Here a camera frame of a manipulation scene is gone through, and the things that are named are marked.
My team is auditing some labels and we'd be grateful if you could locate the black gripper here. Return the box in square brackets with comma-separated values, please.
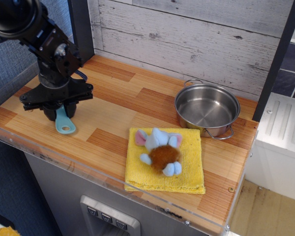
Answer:
[20, 78, 93, 121]

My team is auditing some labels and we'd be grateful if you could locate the light blue dish brush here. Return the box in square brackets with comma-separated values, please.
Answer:
[55, 105, 76, 135]

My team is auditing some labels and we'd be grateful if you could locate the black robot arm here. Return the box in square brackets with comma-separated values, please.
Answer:
[0, 0, 93, 121]

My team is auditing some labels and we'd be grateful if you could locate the yellow cloth napkin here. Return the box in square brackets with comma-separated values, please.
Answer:
[124, 128, 206, 194]

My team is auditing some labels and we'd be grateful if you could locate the stainless steel pot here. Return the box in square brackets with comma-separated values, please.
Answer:
[174, 79, 240, 140]

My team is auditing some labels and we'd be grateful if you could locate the blue plush elephant toy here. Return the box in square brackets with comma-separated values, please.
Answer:
[135, 128, 182, 177]

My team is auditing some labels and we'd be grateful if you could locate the silver control panel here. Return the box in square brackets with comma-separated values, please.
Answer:
[80, 195, 141, 236]

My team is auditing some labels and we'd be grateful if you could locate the yellow object bottom corner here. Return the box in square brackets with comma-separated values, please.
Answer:
[0, 227, 20, 236]

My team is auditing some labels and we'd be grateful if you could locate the white ridged appliance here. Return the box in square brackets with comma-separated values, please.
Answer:
[245, 93, 295, 199]

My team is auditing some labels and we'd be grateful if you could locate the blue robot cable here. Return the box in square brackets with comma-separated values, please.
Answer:
[73, 69, 88, 82]

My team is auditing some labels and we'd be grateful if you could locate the dark vertical post right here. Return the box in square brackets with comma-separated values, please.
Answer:
[252, 0, 295, 122]

